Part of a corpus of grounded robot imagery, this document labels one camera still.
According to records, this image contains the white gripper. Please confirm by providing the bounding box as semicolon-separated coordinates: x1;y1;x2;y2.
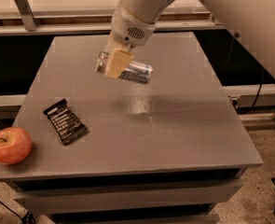
104;2;156;78

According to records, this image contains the silver blue redbull can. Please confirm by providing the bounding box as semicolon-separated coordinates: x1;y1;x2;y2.
96;51;153;85

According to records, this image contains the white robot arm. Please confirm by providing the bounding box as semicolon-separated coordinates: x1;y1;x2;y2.
104;0;275;79

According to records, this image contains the black snack bar wrapper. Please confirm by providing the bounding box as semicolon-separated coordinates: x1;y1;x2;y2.
43;99;89;146

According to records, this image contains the red apple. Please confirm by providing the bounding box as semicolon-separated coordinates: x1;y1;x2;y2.
0;127;32;164

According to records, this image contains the grey drawer cabinet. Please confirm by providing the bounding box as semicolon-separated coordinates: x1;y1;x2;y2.
6;167;247;224

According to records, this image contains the metal rail frame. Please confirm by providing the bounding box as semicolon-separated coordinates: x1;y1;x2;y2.
0;8;224;36

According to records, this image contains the left metal bracket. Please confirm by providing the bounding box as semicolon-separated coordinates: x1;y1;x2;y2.
14;0;37;32

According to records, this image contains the black cable right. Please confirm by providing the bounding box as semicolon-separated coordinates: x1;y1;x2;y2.
236;68;266;114

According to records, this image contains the black cable floor left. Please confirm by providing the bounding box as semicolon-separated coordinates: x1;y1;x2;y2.
0;200;36;224

